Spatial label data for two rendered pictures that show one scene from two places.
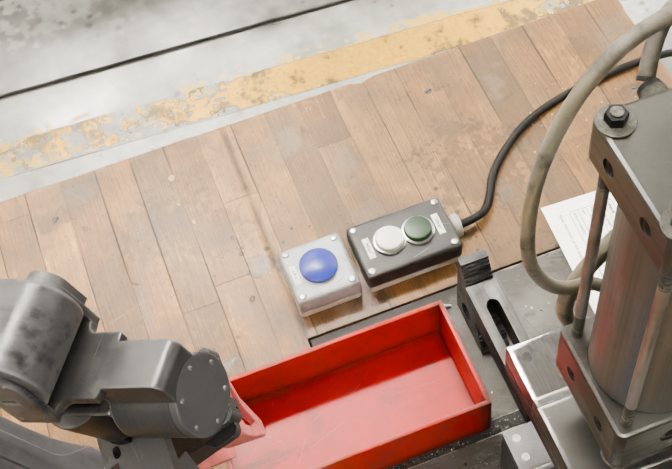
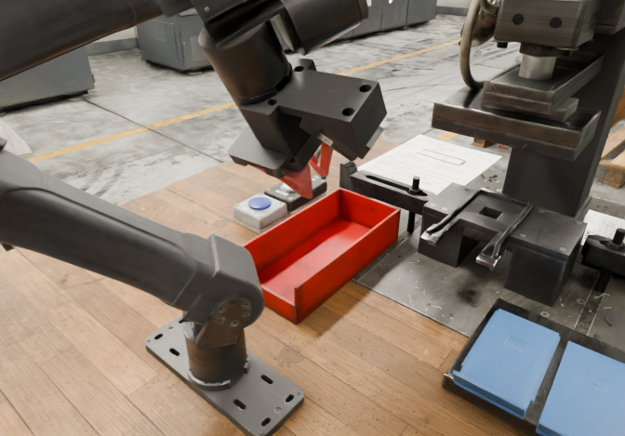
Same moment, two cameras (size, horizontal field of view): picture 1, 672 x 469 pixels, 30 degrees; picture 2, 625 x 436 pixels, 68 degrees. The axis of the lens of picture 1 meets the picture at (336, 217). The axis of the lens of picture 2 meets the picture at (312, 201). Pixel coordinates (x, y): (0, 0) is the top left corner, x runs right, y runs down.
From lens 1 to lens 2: 0.81 m
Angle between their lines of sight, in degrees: 38
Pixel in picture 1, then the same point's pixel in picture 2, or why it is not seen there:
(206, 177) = (165, 204)
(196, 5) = not seen: hidden behind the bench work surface
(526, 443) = (439, 204)
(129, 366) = not seen: outside the picture
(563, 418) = (507, 81)
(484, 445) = (401, 246)
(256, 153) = (190, 190)
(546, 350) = (453, 99)
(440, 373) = (354, 229)
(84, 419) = (257, 28)
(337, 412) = (312, 258)
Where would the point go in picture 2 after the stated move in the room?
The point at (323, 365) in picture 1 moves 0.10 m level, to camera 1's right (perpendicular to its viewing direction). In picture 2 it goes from (292, 237) to (341, 218)
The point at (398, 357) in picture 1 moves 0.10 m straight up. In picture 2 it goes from (327, 230) to (328, 176)
